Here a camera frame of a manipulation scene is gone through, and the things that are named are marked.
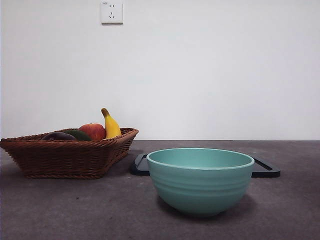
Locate teal ceramic bowl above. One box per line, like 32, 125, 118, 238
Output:
146, 147, 255, 217

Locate yellow banana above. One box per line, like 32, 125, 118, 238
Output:
101, 107, 122, 139

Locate red apple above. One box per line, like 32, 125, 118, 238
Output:
78, 122, 107, 141

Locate green mango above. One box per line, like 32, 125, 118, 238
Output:
62, 129, 93, 141

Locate brown wicker basket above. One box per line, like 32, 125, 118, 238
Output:
0, 127, 140, 179

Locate black rectangular tray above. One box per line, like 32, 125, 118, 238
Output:
129, 153, 281, 178

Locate white wall socket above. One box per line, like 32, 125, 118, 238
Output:
100, 0, 124, 25

